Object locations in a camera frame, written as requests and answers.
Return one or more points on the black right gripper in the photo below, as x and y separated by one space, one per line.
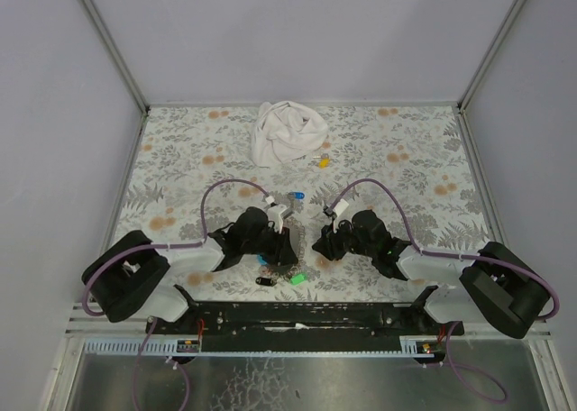
334 241

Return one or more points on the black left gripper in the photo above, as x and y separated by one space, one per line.
279 242

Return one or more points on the blue keyring holder with rings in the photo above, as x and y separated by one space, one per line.
298 243

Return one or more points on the key with black tag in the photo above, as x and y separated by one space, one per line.
266 282

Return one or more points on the key with green tag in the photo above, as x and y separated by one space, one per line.
298 279

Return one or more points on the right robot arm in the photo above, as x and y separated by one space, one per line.
491 285

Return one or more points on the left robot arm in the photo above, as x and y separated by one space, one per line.
137 276

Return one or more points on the key with blue tag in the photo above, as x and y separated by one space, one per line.
297 195

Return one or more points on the key with yellow tag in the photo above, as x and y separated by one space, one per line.
322 160

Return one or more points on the floral patterned table mat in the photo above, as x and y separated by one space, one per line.
193 172

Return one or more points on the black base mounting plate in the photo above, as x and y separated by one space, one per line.
257 327

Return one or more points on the crumpled white cloth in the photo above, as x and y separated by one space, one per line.
285 131

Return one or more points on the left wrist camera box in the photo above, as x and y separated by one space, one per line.
277 214

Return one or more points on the white slotted cable duct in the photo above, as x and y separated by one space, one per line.
133 346

